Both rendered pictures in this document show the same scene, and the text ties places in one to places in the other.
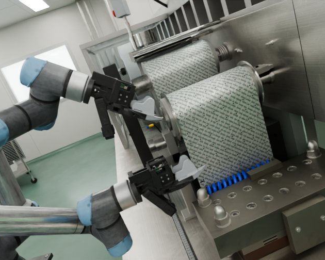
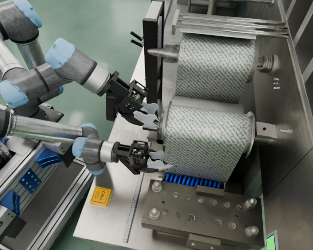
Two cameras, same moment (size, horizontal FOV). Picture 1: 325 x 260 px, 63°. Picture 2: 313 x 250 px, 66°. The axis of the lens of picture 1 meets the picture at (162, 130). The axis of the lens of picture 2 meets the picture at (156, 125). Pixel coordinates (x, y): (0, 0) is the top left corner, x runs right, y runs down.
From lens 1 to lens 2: 0.51 m
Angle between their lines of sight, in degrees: 37
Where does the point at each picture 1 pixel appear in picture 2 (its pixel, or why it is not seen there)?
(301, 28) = (298, 167)
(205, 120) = (188, 148)
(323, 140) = not seen: hidden behind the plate
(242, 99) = (227, 151)
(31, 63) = (56, 55)
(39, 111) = (59, 81)
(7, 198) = not seen: hidden behind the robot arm
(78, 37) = not seen: outside the picture
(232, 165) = (193, 172)
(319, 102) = (270, 201)
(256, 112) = (232, 161)
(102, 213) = (88, 158)
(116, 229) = (95, 166)
